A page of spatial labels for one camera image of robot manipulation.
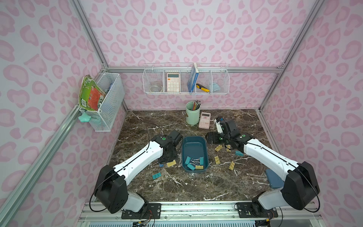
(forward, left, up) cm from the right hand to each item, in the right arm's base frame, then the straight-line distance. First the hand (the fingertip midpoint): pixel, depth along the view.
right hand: (211, 135), depth 85 cm
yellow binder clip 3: (-9, -5, -15) cm, 18 cm away
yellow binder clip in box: (-14, +7, -15) cm, 22 cm away
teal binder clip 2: (-10, +14, -14) cm, 22 cm away
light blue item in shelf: (+35, -5, +8) cm, 37 cm away
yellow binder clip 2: (-1, -6, -15) cm, 16 cm away
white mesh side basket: (-2, +56, +17) cm, 59 cm away
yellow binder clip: (-17, +23, -4) cm, 28 cm away
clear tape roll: (+29, +36, +12) cm, 48 cm away
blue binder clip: (-14, +30, -14) cm, 36 cm away
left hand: (-12, +23, -5) cm, 26 cm away
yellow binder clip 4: (-13, -13, -15) cm, 24 cm away
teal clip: (-14, +12, -14) cm, 23 cm away
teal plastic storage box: (+1, +9, -16) cm, 19 cm away
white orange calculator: (+31, +24, +16) cm, 42 cm away
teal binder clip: (-20, +32, -14) cm, 40 cm away
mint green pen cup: (+22, +10, -8) cm, 26 cm away
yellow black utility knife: (+31, +4, +10) cm, 33 cm away
